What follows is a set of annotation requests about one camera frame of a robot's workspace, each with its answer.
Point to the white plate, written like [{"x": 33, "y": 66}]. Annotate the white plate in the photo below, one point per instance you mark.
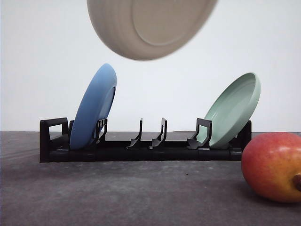
[{"x": 147, "y": 29}]

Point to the black dish rack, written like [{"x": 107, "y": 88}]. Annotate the black dish rack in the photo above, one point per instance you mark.
[{"x": 55, "y": 145}]

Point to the green plate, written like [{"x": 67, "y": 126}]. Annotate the green plate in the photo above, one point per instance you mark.
[{"x": 232, "y": 109}]

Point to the blue plate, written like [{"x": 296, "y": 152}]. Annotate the blue plate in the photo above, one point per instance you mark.
[{"x": 94, "y": 104}]

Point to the red pomegranate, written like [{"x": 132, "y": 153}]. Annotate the red pomegranate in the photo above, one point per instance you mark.
[{"x": 271, "y": 166}]

